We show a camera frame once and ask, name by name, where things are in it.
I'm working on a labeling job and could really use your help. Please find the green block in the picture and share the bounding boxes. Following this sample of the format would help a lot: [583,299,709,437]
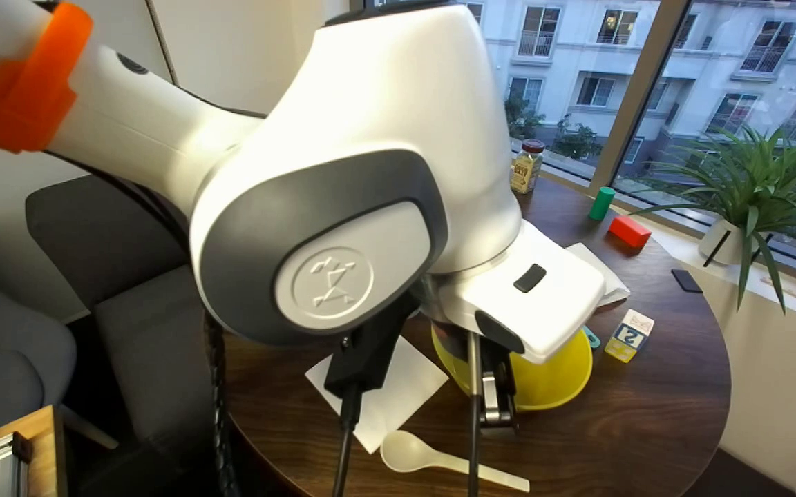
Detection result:
[585,185,619,225]

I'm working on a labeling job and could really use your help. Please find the flat white napkin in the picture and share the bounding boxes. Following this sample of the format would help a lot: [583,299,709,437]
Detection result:
[304,335,453,455]

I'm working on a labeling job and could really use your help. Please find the thick black cable hose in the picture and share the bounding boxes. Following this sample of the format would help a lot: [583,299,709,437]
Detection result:
[326,393,365,497]

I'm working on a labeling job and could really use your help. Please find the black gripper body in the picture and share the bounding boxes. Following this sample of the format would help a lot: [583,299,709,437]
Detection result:
[473,309,527,360]

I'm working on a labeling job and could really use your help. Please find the wooden cabinet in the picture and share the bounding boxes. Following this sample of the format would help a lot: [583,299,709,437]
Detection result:
[0,404,71,497]

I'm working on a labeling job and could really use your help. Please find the yellow plastic bowl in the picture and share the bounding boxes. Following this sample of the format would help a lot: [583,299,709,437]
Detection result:
[429,320,597,414]

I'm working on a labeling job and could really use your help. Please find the dark grey sofa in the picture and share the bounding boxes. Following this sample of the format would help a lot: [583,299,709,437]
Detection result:
[22,175,225,464]

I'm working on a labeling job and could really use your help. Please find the small yellow card box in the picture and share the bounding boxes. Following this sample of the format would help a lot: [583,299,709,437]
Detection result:
[601,308,658,367]

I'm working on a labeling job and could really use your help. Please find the white plastic spoon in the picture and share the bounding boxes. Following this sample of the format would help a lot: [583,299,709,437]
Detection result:
[379,429,532,497]

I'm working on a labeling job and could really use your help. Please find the window with grey frame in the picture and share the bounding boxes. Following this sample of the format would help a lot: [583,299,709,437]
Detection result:
[463,0,796,285]

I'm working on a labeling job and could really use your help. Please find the yellow-labelled jar with dark lid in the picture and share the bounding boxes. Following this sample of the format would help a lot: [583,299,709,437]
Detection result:
[509,139,547,196]

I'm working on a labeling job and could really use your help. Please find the white plant pot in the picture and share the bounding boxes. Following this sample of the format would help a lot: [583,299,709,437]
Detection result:
[697,218,751,272]

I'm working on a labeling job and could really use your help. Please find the green spiky houseplant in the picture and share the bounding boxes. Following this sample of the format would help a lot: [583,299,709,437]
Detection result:
[629,121,796,314]

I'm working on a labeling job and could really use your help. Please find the grey chair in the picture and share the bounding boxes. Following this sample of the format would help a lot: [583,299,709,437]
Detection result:
[0,245,79,437]

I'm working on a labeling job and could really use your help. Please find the thin black cable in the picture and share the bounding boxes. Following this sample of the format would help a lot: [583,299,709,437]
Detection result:
[463,332,485,497]

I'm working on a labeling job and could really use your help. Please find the red block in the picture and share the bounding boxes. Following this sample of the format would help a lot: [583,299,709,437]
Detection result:
[605,214,655,254]

